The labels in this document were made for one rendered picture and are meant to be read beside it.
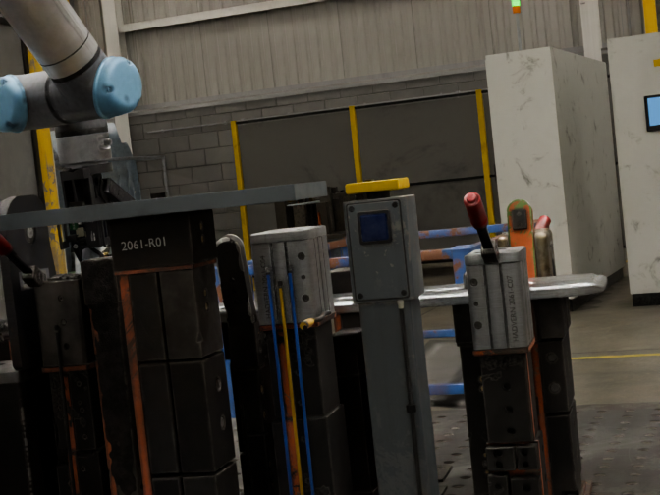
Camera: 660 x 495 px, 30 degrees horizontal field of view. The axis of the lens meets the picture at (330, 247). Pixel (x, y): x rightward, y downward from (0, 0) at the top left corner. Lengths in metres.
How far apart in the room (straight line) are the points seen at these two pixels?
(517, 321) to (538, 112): 8.00
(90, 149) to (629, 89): 7.82
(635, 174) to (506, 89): 1.16
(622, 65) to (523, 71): 0.72
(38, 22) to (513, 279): 0.65
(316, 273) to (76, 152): 0.43
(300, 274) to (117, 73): 0.35
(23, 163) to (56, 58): 3.75
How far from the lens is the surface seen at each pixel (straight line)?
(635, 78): 9.40
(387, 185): 1.33
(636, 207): 9.40
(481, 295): 1.48
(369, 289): 1.34
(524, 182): 9.48
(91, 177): 1.78
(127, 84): 1.62
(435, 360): 4.27
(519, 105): 9.49
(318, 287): 1.55
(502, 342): 1.49
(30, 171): 5.37
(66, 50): 1.59
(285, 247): 1.53
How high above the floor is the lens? 1.16
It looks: 3 degrees down
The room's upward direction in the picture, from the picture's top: 6 degrees counter-clockwise
